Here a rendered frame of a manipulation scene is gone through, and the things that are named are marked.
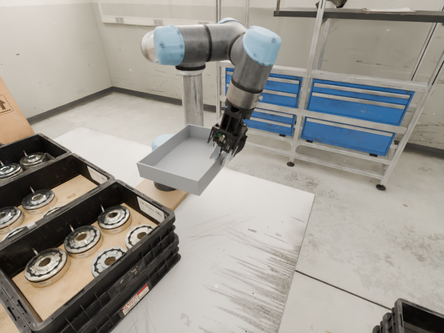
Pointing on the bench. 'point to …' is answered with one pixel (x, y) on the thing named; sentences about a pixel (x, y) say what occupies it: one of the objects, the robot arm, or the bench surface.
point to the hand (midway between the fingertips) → (221, 159)
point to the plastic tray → (183, 161)
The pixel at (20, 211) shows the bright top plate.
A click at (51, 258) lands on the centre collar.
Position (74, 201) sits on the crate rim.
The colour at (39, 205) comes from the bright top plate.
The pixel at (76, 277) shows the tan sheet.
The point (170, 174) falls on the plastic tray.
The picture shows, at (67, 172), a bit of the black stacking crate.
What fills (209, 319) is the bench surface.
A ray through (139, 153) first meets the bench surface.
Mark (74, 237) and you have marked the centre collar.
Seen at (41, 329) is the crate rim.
